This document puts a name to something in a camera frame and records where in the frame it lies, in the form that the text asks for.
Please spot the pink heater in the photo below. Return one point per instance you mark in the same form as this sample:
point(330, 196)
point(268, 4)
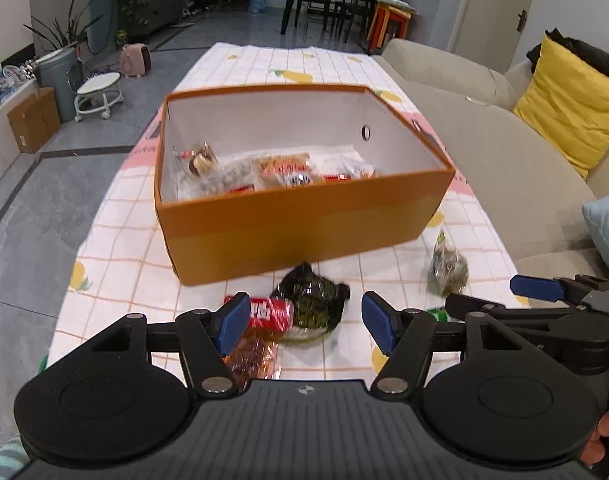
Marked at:
point(136, 60)

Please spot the yellow pillow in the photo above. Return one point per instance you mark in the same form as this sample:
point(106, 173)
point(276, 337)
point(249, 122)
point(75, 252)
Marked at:
point(569, 105)

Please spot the person's right hand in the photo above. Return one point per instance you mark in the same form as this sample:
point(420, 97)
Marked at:
point(606, 435)

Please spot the white breadstick snack packet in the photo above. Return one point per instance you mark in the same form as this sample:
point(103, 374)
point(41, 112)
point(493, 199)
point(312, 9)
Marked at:
point(352, 165)

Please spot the orange stool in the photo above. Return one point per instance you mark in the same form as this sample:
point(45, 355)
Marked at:
point(389, 22)

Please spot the teal striped cloth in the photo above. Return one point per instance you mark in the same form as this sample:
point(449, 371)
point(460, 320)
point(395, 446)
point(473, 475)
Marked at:
point(2, 460)

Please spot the dark green snack packet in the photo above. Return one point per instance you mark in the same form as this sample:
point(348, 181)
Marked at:
point(312, 305)

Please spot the beige sofa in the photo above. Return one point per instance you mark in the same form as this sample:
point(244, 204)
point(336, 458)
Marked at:
point(509, 175)

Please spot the white wheeled stool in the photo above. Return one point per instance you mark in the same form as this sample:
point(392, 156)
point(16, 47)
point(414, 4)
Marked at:
point(98, 92)

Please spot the small green snack packet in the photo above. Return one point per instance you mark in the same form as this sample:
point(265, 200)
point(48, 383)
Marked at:
point(440, 315)

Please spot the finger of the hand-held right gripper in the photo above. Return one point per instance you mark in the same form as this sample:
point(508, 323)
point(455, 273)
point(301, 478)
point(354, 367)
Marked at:
point(536, 287)
point(569, 335)

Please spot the spiky potted plant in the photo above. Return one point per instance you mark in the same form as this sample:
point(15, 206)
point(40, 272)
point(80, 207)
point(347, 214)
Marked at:
point(64, 30)

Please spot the brown cardboard carton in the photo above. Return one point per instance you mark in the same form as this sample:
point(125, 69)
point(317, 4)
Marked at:
point(34, 120)

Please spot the small clear red-label snack packet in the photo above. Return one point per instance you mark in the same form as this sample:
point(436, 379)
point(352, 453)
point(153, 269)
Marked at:
point(199, 160)

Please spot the blue water jug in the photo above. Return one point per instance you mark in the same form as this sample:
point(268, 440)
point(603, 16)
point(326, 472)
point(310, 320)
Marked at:
point(257, 1)

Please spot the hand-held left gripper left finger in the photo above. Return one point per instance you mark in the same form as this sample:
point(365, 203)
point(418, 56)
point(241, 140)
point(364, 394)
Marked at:
point(234, 322)

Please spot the grey drawer cabinet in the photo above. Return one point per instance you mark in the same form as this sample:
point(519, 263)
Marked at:
point(162, 0)

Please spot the orange-brown snack packet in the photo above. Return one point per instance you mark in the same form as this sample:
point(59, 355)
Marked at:
point(284, 167)

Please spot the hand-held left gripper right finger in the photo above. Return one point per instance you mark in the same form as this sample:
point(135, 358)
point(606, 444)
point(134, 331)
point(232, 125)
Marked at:
point(379, 320)

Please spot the black dining chair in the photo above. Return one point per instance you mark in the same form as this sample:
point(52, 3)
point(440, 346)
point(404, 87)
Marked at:
point(357, 7)
point(317, 2)

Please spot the light blue pillow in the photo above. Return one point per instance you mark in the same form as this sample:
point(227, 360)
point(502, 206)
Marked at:
point(606, 230)

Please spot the grey trash bin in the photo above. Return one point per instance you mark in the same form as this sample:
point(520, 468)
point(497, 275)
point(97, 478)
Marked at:
point(59, 85)

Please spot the cluttered side counter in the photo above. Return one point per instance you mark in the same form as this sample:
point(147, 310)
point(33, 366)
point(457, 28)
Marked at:
point(2, 90)

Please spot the clear green-brown snack packet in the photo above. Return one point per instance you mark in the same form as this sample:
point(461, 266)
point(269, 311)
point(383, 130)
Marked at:
point(447, 267)

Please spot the black cloth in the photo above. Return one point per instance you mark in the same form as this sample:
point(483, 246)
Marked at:
point(594, 57)

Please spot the orange cardboard box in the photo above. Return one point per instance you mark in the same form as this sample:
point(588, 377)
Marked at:
point(304, 230)

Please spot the brown meat snack packet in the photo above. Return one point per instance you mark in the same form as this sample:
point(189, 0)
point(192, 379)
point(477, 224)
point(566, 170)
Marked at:
point(252, 357)

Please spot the red label snack packet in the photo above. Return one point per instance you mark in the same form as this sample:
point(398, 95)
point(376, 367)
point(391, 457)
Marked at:
point(264, 312)

